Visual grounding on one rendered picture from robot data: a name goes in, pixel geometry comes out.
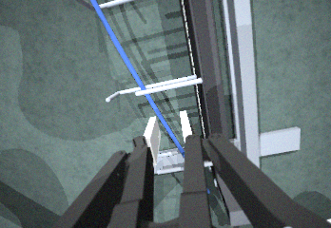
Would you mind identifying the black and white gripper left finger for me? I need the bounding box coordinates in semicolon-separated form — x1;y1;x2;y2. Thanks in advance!
52;117;161;228

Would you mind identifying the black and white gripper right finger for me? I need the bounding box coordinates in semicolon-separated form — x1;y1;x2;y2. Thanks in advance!
178;111;331;228

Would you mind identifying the blue cable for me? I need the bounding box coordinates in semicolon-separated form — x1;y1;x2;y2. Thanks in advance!
90;0;185;157

